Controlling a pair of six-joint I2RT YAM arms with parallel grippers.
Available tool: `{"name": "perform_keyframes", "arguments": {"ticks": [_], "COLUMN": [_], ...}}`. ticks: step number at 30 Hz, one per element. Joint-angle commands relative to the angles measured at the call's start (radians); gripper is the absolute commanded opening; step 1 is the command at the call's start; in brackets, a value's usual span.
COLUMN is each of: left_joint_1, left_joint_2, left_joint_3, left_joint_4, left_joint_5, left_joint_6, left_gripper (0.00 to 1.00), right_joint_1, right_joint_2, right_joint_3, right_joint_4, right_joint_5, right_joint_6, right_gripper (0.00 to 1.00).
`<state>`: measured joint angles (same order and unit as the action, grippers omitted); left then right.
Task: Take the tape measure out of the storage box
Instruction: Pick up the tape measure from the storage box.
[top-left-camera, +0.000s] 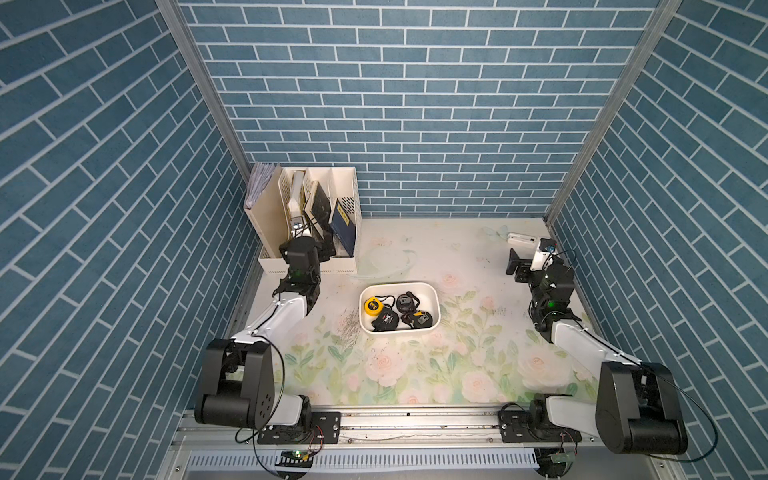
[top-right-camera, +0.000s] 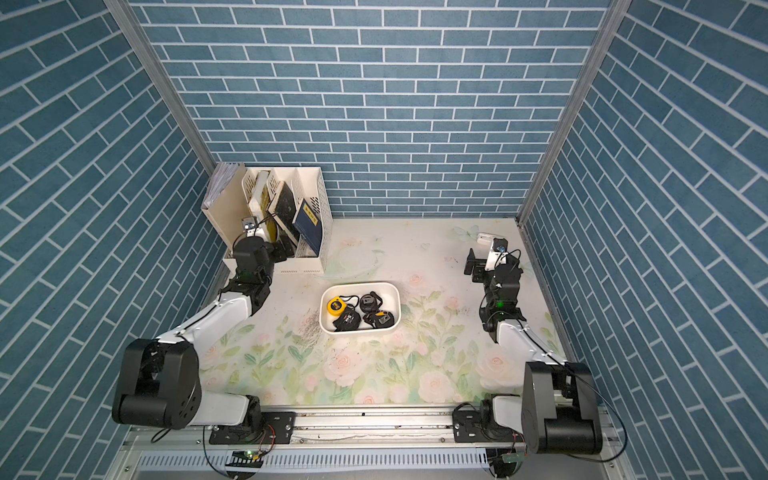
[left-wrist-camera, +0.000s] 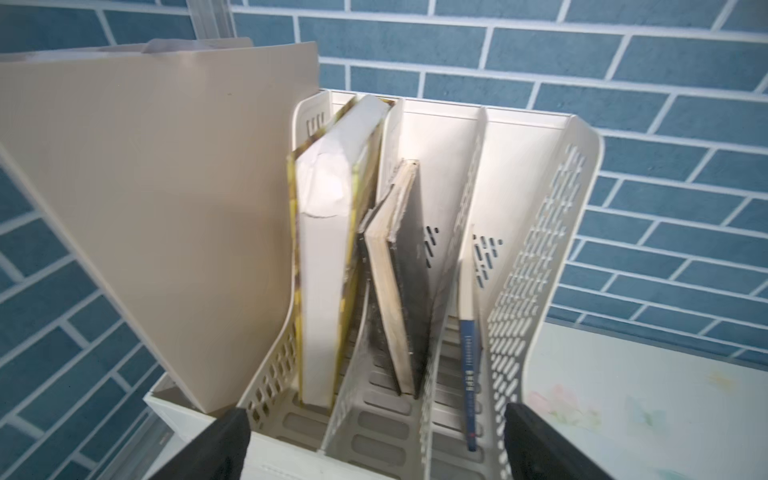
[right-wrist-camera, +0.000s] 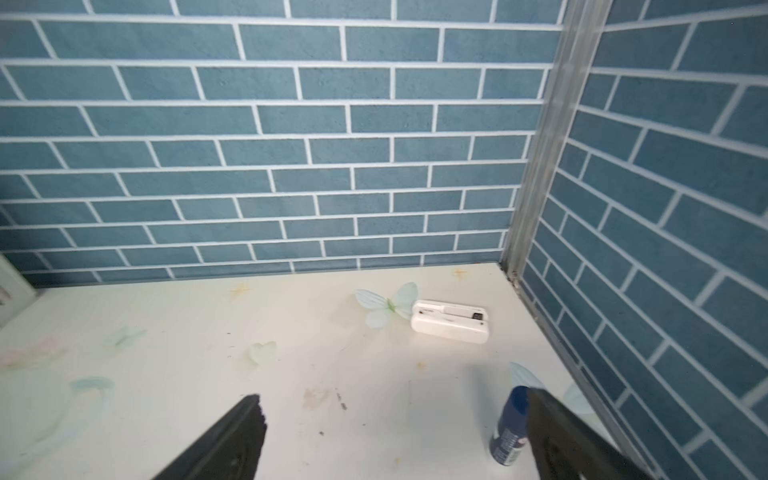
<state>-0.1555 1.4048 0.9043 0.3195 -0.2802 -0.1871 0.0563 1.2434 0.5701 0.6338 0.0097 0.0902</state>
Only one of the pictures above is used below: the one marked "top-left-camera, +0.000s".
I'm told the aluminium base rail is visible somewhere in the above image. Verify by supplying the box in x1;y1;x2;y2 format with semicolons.
169;404;604;455

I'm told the white storage box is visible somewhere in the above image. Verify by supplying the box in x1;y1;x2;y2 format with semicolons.
358;282;441;336

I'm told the floral table mat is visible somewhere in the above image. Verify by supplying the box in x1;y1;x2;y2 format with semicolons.
273;218;598;406

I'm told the right green circuit board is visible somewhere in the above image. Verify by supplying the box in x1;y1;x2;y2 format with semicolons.
549;452;575;465

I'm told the white vented cable duct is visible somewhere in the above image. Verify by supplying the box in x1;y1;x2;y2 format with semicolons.
186;448;539;474

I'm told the yellow tape measure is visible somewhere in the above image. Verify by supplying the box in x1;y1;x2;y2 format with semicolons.
363;295;395;317

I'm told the white desktop file organizer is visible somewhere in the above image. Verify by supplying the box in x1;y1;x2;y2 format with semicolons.
245;166;362;274

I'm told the black notebook in organizer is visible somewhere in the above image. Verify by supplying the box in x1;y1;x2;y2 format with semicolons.
304;181;332;241

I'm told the left green circuit board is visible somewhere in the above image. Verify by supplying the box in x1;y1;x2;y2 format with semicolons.
275;450;315;470

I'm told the small white rectangular box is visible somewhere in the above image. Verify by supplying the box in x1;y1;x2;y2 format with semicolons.
507;232;538;251

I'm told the blue book in organizer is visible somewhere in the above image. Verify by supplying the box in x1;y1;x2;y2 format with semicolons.
330;199;357;257

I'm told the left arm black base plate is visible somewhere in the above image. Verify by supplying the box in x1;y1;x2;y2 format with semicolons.
257;411;341;445

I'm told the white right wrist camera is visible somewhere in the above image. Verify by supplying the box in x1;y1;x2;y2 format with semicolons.
530;237;557;271

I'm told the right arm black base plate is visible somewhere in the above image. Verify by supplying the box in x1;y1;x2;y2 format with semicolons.
498;410;582;443

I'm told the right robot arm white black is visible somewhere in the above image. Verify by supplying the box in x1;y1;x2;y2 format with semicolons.
499;238;688;455

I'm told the black orange tape measure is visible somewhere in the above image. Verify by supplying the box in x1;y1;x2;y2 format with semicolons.
401;310;434;329

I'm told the black tape measure top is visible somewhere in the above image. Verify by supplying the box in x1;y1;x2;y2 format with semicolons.
395;291;421;314

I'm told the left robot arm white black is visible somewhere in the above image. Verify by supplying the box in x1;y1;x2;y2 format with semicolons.
194;236;321;436

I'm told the green circuit board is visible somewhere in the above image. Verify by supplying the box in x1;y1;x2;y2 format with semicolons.
549;452;575;465
275;450;315;470

